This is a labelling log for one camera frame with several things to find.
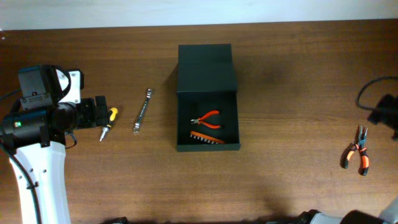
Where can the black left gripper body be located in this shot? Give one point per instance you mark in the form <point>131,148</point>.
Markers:
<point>101,109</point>

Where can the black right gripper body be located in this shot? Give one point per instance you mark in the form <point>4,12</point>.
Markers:
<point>379,109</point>

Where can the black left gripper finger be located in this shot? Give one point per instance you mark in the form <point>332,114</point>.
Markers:
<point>100,101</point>
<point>101,116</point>

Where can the orange black long-nose pliers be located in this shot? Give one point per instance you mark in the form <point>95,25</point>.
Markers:
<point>357,146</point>

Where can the orange socket rail with sockets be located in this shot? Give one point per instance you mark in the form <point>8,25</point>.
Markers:
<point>205,138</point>

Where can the red handled side cutters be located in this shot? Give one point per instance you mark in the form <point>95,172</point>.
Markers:
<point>203,120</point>

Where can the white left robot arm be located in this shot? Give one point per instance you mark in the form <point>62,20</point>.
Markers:
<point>34,141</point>

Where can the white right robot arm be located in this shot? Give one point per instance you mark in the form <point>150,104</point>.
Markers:
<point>388,215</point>

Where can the yellow black stubby screwdriver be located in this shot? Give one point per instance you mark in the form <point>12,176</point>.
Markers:
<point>112,113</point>

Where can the black open box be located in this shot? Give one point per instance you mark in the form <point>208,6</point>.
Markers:
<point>207,81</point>

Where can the silver ring wrench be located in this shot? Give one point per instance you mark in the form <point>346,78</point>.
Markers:
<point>140,117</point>

